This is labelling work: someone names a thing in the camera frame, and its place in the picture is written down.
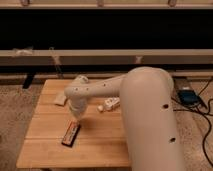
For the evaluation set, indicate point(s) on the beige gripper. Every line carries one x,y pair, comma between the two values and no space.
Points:
77,107

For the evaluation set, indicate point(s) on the black and orange eraser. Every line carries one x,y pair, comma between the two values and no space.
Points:
71,134

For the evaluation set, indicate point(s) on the clear plastic bottle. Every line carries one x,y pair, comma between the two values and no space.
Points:
109,104

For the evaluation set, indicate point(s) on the blue power adapter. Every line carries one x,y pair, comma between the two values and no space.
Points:
188,97

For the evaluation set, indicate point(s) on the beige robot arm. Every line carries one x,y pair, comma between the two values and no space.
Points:
146,107

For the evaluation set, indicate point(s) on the beige sponge block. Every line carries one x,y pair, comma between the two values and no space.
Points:
60,99

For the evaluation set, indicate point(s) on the wooden bench rail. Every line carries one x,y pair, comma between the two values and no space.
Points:
18,57

